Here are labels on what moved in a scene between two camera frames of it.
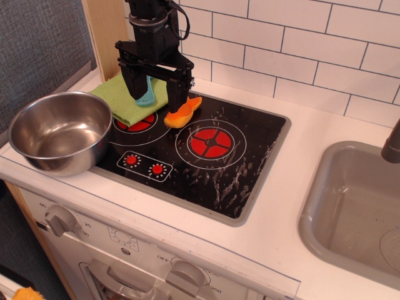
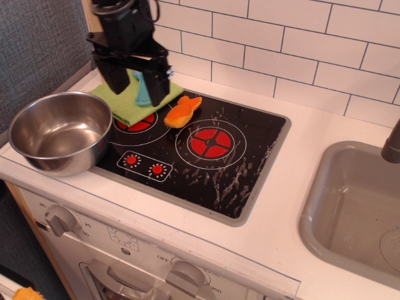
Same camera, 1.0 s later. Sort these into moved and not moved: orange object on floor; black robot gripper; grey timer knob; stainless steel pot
Moved: black robot gripper
Not moved: orange object on floor; stainless steel pot; grey timer knob
